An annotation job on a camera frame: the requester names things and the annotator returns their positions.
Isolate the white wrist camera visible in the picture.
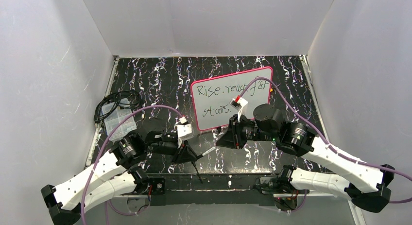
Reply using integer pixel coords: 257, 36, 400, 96
175, 116, 194, 148
229, 95, 248, 122

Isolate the black coiled ethernet cable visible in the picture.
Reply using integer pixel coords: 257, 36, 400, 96
93, 90, 145, 124

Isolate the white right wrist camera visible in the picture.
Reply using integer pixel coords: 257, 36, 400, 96
229, 95, 248, 122

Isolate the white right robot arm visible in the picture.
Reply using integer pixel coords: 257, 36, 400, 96
216, 104, 394, 213

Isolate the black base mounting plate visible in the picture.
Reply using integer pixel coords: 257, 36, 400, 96
148, 173, 304, 210

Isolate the white black whiteboard marker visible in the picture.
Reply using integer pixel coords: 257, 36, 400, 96
197, 146, 217, 159

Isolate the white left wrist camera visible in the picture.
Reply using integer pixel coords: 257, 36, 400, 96
175, 116, 194, 148

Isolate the orange handled screwdriver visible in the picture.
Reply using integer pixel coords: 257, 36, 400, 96
191, 161, 203, 184

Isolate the pink framed whiteboard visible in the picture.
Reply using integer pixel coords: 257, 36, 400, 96
190, 67, 274, 131

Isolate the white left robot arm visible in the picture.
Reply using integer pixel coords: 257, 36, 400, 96
41, 130, 200, 225

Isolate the clear plastic screw box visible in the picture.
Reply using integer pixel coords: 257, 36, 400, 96
100, 98, 137, 142

